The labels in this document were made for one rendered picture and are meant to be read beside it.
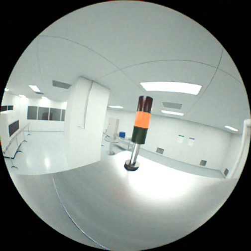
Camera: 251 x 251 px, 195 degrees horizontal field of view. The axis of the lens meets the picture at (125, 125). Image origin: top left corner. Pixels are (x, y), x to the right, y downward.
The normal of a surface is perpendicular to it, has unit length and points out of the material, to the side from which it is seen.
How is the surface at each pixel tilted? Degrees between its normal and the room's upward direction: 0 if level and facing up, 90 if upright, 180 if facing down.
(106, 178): 0
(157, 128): 90
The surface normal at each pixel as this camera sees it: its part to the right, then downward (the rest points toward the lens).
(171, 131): -0.59, -0.03
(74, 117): 0.79, 0.20
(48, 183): 0.18, -0.98
